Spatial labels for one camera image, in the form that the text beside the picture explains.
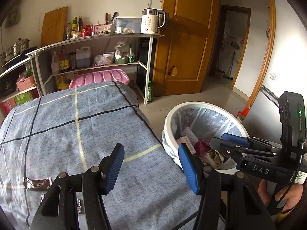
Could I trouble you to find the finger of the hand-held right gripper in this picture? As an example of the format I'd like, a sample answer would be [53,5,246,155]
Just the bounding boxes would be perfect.
[209,136,279,160]
[221,132,282,152]

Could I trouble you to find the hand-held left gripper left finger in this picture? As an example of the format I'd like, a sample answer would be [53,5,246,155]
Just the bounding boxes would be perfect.
[27,143,125,230]

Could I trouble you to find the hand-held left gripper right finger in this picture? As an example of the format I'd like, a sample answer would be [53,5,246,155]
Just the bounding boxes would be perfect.
[178,142,280,230]

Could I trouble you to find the beige wrapper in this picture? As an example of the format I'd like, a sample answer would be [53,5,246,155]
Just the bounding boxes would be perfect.
[204,150,226,169]

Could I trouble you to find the magenta foil wrapper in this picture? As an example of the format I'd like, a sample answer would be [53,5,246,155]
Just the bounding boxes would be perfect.
[194,138,213,159]

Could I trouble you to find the translucent white bin liner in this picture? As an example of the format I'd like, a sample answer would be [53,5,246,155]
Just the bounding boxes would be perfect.
[161,107,247,163]

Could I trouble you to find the white and pink carton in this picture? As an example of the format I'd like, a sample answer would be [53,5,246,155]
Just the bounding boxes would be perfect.
[176,136,198,154]

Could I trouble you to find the white round trash bin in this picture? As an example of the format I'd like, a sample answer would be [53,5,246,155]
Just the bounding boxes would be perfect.
[162,102,250,175]

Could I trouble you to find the person's right hand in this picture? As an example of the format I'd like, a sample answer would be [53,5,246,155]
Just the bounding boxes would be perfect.
[258,179,305,215]

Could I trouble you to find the red plastic object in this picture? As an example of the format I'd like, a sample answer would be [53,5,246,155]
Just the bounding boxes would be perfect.
[237,107,251,120]

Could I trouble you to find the grey refrigerator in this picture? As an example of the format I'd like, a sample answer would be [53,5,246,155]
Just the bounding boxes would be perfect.
[240,0,307,149]

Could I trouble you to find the white foam fruit net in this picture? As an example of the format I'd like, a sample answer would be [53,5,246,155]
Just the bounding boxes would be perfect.
[179,127,198,140]

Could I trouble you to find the blue checked blanket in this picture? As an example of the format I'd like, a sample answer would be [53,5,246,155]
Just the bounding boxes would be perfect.
[0,81,226,230]

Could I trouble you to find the broom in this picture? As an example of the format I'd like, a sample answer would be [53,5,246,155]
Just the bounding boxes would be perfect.
[224,53,237,80]

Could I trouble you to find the brown snack wrapper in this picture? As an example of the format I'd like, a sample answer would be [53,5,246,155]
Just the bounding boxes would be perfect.
[23,176,53,190]

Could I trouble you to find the pink plastic basket lid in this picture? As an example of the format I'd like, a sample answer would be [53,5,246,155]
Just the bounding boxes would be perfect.
[68,68,130,90]

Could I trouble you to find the white shelf rack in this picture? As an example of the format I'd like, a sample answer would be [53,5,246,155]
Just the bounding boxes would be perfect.
[25,32,166,106]

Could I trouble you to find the yellow cooking oil bottle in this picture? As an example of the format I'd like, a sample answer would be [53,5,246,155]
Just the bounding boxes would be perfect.
[57,75,72,91]

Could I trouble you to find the wooden door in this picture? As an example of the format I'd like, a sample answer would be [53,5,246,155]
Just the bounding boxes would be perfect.
[152,0,222,97]

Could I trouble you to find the crumpled foil bag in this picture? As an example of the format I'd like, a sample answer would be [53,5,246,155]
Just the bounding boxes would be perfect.
[93,55,108,66]

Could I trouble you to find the white plastic tub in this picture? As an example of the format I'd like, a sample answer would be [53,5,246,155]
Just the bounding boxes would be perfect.
[103,51,115,64]

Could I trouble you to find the green snack packet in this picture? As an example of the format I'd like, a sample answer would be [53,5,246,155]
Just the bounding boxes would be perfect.
[128,44,136,63]

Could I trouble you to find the dark liquid plastic jug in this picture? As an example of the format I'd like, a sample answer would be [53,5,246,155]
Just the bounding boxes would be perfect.
[75,47,92,68]

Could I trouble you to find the dark glass jar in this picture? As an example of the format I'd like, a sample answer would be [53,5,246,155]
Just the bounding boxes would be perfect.
[69,51,77,69]

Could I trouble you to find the white plastic bag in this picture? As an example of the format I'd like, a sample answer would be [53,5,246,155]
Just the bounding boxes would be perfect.
[115,41,130,59]

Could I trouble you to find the yellow label sauce bottle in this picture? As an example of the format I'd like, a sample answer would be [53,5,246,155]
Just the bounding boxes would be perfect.
[59,46,70,73]

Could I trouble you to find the printed cardboard box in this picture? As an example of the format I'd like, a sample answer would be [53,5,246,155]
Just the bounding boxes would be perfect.
[2,90,34,112]

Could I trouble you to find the clear plastic bottle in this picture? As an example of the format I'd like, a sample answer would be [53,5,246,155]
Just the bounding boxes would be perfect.
[50,51,60,75]

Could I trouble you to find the pink woven basket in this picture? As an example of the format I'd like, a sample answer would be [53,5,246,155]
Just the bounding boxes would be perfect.
[16,75,35,91]

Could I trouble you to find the grey kitchen shelf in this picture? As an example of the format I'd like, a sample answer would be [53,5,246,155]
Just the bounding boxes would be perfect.
[0,57,40,106]

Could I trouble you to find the white electric kettle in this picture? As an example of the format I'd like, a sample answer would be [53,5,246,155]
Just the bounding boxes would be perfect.
[140,8,166,34]

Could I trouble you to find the clear plastic storage box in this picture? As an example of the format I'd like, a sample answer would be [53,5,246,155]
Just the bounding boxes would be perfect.
[115,17,142,33]

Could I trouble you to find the black induction cooker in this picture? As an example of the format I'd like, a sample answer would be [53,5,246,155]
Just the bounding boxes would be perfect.
[1,45,39,67]

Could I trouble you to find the kitchen knives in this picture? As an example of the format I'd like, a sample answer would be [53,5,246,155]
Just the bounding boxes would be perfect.
[104,11,118,25]

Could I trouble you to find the wooden cutting board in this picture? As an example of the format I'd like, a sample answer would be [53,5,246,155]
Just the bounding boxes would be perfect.
[40,6,69,47]

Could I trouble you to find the steel steamer pot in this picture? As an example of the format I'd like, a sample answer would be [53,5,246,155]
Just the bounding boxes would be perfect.
[0,38,30,61]

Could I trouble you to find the hanging green cloth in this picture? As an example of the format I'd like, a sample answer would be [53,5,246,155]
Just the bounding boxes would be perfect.
[5,0,21,28]

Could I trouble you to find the wooden door frame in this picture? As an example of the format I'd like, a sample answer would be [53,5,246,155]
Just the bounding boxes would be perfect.
[247,0,277,111]

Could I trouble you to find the metal door handle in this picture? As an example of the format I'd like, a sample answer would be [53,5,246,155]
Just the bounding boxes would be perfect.
[165,10,178,22]

